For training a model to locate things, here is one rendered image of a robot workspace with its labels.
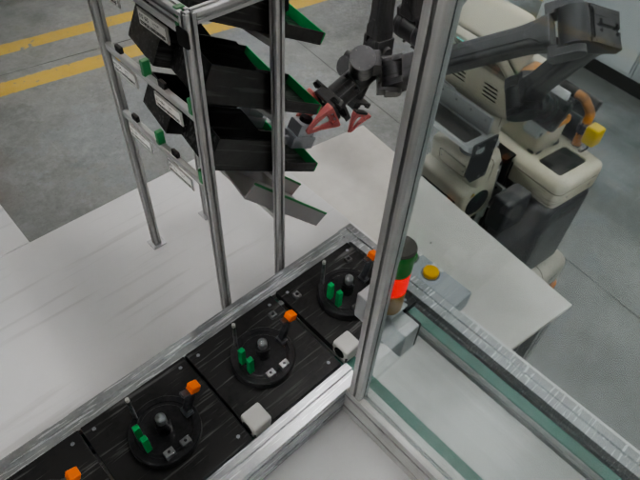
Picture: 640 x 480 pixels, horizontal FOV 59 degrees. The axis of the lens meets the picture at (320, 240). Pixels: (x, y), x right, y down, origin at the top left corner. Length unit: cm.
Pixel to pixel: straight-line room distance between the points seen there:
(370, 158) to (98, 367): 103
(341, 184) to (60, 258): 83
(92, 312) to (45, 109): 236
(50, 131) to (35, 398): 232
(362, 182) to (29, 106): 248
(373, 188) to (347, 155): 17
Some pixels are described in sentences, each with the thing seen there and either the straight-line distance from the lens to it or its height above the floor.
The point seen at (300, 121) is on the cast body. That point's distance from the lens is 129.
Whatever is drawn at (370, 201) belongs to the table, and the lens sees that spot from 173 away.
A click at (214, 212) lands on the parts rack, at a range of 115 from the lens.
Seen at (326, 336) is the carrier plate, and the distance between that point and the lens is 129.
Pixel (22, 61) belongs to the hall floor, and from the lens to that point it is 425.
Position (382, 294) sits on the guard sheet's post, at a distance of 91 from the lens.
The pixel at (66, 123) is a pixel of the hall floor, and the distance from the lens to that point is 361.
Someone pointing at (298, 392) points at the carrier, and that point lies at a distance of 123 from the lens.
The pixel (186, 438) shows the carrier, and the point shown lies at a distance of 117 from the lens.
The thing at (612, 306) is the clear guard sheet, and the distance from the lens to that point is 67.
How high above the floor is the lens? 207
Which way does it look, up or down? 49 degrees down
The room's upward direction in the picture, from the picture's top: 4 degrees clockwise
